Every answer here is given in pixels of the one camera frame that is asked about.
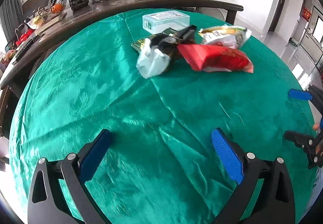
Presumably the white green snack bag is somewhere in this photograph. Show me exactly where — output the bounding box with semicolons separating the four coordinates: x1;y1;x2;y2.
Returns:
198;25;252;49

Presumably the clear plastic tissue box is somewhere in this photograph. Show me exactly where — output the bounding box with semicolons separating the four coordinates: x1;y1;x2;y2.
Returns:
142;11;190;34

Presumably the red snack packet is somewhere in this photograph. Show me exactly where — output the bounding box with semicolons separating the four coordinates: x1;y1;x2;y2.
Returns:
177;44;254;73

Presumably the grey curtain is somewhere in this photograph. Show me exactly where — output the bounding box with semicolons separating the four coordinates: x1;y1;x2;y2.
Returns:
1;0;23;42

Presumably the black gold tea packet bundle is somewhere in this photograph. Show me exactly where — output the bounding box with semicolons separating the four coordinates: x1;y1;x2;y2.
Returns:
131;25;197;79

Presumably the dark wooden coffee table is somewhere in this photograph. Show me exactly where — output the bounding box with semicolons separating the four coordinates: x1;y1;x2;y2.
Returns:
1;0;244;89

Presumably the green tablecloth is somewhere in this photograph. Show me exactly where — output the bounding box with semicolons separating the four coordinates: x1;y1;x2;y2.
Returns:
7;10;316;223

